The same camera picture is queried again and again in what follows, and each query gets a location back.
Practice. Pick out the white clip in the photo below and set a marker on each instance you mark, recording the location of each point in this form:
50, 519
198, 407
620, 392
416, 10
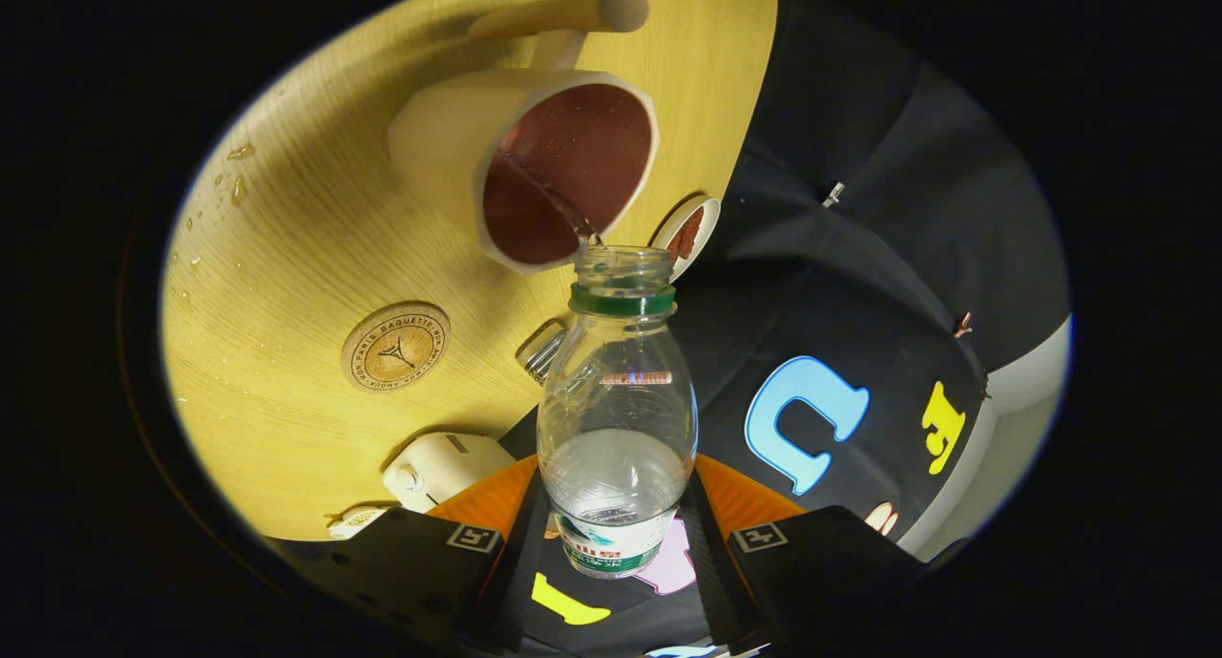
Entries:
833, 194

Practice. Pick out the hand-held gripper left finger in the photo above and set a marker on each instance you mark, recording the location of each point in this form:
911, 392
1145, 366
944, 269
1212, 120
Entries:
516, 591

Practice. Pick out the wooden table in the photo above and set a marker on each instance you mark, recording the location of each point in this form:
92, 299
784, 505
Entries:
286, 257

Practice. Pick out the brown sausage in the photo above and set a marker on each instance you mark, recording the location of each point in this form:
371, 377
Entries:
685, 236

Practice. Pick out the white toaster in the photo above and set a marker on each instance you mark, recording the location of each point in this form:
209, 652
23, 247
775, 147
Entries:
449, 467

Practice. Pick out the white divided grain dish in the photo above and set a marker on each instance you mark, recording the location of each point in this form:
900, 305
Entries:
358, 521

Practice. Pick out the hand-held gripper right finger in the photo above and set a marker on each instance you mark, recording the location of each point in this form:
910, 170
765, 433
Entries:
716, 582

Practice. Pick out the round cork coaster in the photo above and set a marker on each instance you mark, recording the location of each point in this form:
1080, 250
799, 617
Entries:
395, 347

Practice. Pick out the small white plate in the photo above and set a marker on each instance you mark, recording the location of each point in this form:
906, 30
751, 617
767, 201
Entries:
673, 233

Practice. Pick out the pink clip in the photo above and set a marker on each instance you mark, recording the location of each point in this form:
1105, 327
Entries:
964, 325

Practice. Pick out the black backdrop cloth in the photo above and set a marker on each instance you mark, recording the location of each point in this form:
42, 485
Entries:
859, 161

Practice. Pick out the clear plastic juice bottle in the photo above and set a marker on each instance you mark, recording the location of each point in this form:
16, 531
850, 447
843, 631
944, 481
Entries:
616, 486

